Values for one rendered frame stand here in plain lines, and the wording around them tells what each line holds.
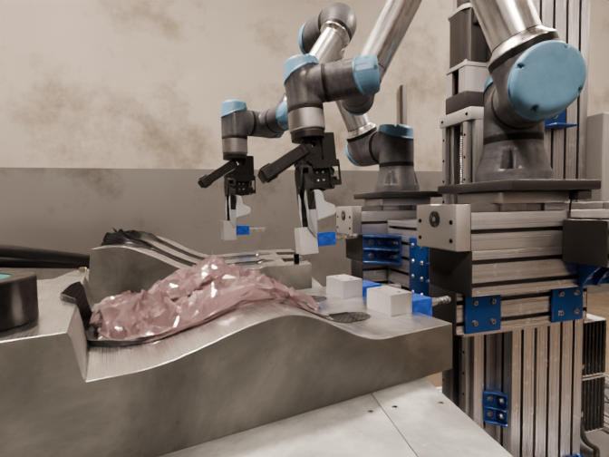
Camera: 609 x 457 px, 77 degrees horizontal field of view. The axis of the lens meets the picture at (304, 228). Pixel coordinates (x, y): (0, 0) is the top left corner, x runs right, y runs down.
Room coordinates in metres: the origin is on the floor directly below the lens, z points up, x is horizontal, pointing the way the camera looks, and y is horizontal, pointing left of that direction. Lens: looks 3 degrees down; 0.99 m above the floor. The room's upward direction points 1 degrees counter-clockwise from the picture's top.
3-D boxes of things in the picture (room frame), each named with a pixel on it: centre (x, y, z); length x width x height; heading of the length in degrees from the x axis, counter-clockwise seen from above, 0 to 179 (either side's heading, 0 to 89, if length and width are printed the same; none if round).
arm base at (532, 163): (0.84, -0.46, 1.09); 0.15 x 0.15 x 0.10
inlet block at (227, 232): (1.14, 0.18, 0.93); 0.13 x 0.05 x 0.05; 111
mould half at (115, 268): (0.78, 0.26, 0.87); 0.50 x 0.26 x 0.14; 100
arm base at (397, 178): (1.31, -0.32, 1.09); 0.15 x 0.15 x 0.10
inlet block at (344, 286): (0.62, -0.10, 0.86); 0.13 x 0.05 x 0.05; 117
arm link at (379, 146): (1.32, -0.31, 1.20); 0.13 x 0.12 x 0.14; 34
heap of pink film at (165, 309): (0.45, 0.11, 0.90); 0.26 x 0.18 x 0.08; 117
